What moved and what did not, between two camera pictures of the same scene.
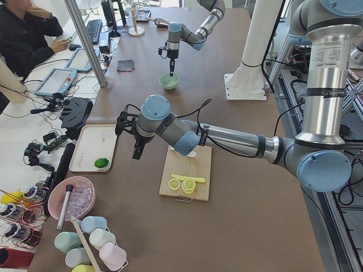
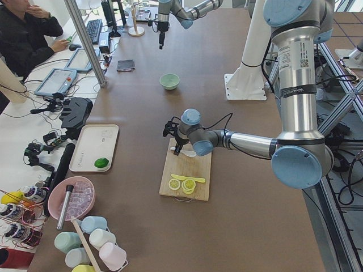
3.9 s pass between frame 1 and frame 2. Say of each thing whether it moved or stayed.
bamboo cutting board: stayed
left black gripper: moved
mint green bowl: stayed
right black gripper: moved
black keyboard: stayed
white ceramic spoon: stayed
